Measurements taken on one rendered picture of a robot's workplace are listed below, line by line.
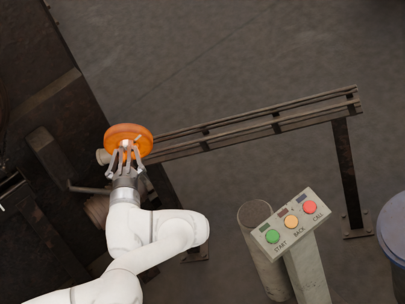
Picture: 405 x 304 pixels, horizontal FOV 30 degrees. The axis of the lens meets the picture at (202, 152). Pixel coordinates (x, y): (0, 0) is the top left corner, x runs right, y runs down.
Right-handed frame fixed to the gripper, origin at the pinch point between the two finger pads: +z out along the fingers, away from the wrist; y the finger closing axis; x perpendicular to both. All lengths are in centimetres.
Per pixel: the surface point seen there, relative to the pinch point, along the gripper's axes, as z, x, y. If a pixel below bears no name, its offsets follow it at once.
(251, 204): -10.3, -33.3, 32.1
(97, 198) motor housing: 2.2, -32.3, -22.1
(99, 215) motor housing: -3.9, -33.9, -21.7
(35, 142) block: 10.6, -6.1, -34.4
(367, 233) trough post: 1, -85, 68
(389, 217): -18, -42, 75
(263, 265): -21, -57, 31
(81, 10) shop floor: 173, -94, -64
